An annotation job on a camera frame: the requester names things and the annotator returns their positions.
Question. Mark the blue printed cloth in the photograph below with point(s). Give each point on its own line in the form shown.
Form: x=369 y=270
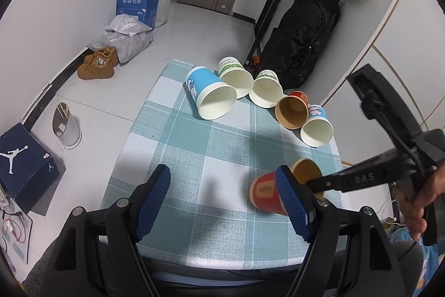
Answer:
x=427 y=265

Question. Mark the person's right hand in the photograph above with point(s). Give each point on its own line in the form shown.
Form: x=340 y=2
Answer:
x=431 y=189

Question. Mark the large blue paper cup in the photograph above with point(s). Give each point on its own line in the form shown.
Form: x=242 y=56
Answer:
x=208 y=91

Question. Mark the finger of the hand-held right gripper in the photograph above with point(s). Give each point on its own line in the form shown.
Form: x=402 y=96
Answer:
x=365 y=177
x=380 y=98

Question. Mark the navy shoe box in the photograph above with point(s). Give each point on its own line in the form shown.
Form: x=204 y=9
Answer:
x=24 y=168

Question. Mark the white wardrobe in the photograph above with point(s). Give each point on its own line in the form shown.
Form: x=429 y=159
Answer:
x=393 y=22

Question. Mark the silver metal trash can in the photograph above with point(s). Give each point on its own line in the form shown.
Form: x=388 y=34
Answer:
x=67 y=130

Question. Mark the black backpack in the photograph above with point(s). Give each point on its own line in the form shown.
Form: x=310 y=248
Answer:
x=302 y=36

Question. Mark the orange paper cup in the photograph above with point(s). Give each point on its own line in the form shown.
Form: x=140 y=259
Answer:
x=290 y=111

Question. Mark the grey plastic mailer bag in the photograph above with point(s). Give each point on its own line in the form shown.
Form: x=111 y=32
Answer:
x=130 y=44

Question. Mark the small blue paper cup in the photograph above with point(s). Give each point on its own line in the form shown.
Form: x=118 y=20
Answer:
x=316 y=130

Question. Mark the white plastic mailer bag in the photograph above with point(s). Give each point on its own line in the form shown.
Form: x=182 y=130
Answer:
x=127 y=25

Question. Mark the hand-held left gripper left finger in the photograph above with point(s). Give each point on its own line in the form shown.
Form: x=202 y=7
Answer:
x=153 y=204

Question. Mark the blue cardboard box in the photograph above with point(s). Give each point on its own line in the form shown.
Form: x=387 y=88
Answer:
x=137 y=6

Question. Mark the teal checked tablecloth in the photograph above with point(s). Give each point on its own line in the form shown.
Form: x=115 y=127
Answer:
x=194 y=151

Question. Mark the brown suede shoe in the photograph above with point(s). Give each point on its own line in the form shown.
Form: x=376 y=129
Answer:
x=94 y=71
x=107 y=53

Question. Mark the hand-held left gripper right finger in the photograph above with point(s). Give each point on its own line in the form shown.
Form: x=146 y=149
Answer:
x=292 y=203

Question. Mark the small orange object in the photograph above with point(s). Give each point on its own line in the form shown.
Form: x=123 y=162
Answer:
x=256 y=60

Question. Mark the green white paper cup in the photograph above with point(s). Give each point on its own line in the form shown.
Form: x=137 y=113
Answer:
x=266 y=90
x=234 y=72

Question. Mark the red paper cup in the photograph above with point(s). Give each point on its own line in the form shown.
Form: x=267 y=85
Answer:
x=266 y=191

